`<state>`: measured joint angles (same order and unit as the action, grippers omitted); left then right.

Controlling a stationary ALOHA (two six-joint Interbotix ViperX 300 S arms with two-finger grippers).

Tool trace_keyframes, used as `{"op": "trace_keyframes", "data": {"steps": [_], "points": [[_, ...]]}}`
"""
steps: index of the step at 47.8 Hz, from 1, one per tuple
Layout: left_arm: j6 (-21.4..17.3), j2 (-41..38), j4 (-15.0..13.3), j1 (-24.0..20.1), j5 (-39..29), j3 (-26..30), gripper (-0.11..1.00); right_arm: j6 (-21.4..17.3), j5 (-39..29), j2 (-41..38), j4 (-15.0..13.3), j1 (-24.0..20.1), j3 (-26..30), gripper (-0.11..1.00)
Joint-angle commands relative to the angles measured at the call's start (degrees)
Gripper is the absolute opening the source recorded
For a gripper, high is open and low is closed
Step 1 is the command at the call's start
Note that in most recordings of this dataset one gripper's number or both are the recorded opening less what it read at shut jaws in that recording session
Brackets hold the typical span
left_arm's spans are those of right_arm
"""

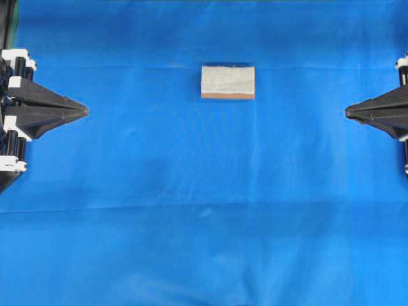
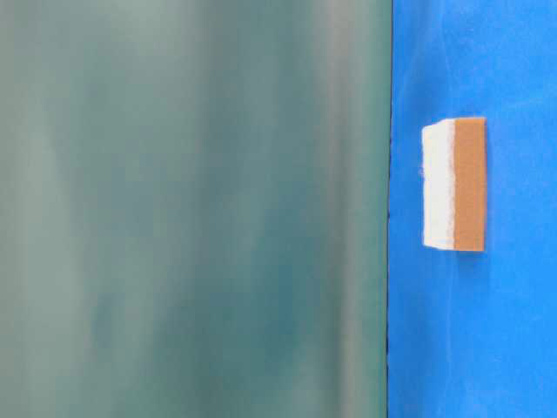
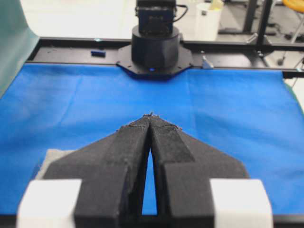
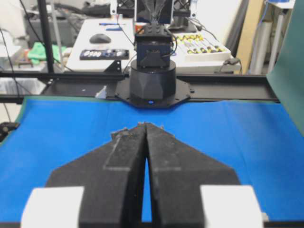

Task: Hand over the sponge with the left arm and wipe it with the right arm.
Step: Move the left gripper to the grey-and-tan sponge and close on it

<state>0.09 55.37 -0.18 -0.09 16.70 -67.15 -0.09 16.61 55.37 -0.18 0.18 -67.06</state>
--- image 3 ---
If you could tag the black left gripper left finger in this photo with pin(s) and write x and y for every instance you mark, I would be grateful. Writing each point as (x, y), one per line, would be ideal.
(91, 187)

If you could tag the white plastic bucket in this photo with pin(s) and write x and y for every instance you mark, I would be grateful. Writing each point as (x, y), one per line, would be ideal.
(207, 20)

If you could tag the green backdrop sheet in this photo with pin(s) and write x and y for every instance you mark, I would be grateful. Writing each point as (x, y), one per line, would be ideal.
(17, 41)

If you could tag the grey and tan sponge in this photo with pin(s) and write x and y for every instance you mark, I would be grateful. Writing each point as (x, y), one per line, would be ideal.
(51, 156)

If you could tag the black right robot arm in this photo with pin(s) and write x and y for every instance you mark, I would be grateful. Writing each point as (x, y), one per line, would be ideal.
(155, 35)

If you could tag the black table frame rail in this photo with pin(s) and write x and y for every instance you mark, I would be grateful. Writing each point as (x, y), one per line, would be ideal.
(206, 55)

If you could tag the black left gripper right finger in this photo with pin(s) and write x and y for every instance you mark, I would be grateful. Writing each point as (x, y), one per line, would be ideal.
(199, 186)

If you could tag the black metal stand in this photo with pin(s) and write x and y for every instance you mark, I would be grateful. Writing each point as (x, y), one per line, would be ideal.
(259, 40)

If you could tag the blue table cloth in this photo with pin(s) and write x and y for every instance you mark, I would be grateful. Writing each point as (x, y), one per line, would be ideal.
(245, 113)

